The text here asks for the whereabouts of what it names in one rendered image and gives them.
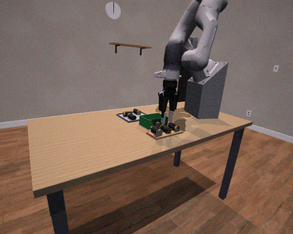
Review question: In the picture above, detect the green open-top box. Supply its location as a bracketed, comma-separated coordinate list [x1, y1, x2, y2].
[139, 113, 168, 130]

